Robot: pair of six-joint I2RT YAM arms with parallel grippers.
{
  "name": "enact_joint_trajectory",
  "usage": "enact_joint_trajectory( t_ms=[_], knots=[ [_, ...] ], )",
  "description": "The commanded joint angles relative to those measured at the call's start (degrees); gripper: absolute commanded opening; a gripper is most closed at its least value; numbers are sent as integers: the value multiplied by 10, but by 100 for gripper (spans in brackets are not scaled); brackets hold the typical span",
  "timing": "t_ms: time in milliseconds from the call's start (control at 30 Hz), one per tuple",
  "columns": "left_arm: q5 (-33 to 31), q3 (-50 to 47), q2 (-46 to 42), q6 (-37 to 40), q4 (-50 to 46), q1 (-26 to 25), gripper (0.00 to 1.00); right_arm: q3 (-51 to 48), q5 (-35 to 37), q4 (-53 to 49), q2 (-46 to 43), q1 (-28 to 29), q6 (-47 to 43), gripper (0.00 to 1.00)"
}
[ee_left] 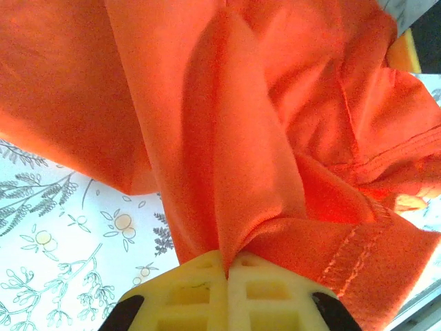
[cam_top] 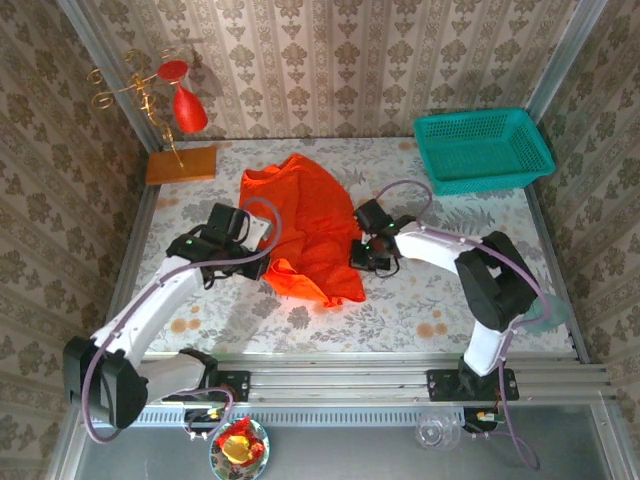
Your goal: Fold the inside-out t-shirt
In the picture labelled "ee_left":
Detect floral tablecloth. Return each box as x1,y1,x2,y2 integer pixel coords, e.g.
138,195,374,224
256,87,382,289
0,72,441,331

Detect aluminium table side rail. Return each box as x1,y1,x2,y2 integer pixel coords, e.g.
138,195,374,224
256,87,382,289
385,282,441,331

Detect orange wooden board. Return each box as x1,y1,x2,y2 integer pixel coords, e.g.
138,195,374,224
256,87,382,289
385,29,420,74

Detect orange t-shirt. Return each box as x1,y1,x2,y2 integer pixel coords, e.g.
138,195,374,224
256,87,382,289
0,0,441,331

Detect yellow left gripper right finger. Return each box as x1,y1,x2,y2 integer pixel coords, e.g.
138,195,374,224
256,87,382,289
227,250,363,331

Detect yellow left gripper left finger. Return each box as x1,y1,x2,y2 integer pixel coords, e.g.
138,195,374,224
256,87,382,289
98,250,229,331

